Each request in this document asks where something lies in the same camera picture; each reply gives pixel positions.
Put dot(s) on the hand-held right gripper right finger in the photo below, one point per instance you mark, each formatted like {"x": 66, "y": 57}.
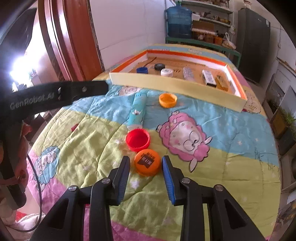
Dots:
{"x": 168, "y": 180}

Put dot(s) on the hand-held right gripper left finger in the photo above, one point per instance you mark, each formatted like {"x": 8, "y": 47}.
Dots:
{"x": 122, "y": 178}

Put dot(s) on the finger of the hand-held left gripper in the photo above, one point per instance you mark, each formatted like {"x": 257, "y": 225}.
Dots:
{"x": 92, "y": 89}

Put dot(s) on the orange cap with dark label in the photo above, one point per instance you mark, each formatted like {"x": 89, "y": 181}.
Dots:
{"x": 147, "y": 165}

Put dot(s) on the red bottle cap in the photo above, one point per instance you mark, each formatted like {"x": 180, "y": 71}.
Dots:
{"x": 138, "y": 139}

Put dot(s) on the teal printed tube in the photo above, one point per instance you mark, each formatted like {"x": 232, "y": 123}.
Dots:
{"x": 138, "y": 110}

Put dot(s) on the blue bottle cap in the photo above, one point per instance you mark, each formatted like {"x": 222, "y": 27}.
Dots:
{"x": 142, "y": 70}

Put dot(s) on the black bottle cap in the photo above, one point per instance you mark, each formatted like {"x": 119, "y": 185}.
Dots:
{"x": 158, "y": 66}

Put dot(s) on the white bottle cap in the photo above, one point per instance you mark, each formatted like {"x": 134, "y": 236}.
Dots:
{"x": 167, "y": 72}

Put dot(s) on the orange bottle cap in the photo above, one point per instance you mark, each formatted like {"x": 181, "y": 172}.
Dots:
{"x": 168, "y": 100}

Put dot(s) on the shallow cardboard box tray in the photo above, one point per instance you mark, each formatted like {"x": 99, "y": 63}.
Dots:
{"x": 175, "y": 84}

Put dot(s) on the glittery silver packet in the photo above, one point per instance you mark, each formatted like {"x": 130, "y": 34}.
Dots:
{"x": 188, "y": 73}

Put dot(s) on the small gold box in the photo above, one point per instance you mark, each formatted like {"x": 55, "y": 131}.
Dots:
{"x": 222, "y": 84}

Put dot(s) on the small white printed box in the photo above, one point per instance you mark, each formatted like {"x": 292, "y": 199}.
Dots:
{"x": 208, "y": 77}

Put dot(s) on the person's left hand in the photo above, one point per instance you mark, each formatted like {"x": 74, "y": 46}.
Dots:
{"x": 22, "y": 172}

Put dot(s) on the brown wooden door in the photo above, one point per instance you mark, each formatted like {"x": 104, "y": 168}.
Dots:
{"x": 74, "y": 41}

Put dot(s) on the cartoon sheep printed blanket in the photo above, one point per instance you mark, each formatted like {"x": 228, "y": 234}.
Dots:
{"x": 231, "y": 148}

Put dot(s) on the blue water jug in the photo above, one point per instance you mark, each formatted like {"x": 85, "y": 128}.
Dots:
{"x": 179, "y": 22}

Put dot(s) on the green low table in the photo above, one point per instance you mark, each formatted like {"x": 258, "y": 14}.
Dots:
{"x": 203, "y": 44}

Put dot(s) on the dark planter with grass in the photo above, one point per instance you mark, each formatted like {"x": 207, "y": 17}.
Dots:
{"x": 289, "y": 141}

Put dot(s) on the wooden planter with grass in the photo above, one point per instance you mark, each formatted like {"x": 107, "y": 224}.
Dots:
{"x": 281, "y": 120}

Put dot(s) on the brown cardboard box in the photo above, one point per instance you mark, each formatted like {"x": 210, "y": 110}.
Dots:
{"x": 203, "y": 25}

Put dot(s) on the grey metal shelf rack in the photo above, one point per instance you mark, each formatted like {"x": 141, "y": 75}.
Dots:
{"x": 212, "y": 14}

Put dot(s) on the white plastic bag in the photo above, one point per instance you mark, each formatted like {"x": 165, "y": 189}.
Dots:
{"x": 229, "y": 42}

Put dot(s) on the grey kitchen counter cabinet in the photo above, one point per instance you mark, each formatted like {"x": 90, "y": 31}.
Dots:
{"x": 284, "y": 78}

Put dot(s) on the dark grey refrigerator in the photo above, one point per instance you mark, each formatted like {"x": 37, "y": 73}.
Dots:
{"x": 252, "y": 41}

